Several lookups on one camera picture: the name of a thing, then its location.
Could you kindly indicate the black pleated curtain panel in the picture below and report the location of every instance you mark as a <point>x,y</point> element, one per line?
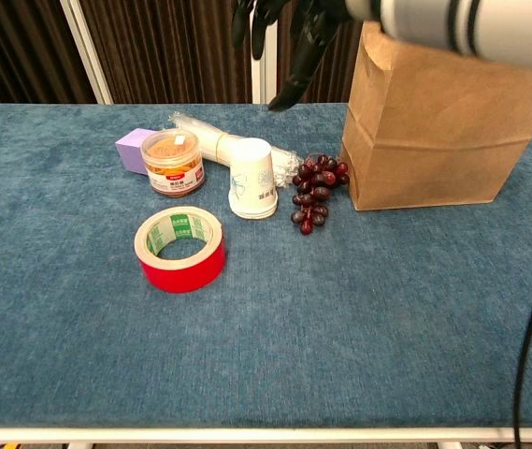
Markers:
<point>13,47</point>
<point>331,70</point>
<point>176,47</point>

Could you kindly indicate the dark red grape bunch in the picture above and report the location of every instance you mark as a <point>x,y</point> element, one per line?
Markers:
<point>317,187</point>

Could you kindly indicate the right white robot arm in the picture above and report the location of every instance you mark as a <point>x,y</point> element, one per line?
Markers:
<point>480,28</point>

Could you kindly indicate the blue table cover cloth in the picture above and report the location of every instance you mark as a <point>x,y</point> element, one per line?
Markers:
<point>60,280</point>

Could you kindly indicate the brown paper carrier bag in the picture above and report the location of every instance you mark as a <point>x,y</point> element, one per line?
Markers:
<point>434,131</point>

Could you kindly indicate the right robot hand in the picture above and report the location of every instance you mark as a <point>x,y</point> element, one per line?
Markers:
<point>310,42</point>

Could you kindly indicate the white partition post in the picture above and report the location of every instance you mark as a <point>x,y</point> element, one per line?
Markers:
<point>85,51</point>
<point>263,79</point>

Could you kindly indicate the red tape roll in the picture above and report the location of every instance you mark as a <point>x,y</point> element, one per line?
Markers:
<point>181,276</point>

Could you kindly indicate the clear jar of rubber bands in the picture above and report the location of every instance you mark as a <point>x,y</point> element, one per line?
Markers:
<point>174,173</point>

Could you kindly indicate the white table frame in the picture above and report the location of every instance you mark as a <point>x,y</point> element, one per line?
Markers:
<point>247,435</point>

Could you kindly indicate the purple cube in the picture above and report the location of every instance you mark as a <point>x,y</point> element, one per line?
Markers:
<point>127,149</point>

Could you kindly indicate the white paper cup stack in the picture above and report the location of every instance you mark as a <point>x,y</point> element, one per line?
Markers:
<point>251,178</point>

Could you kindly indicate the bundle of clear straws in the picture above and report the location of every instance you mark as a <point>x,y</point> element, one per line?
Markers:
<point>209,140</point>

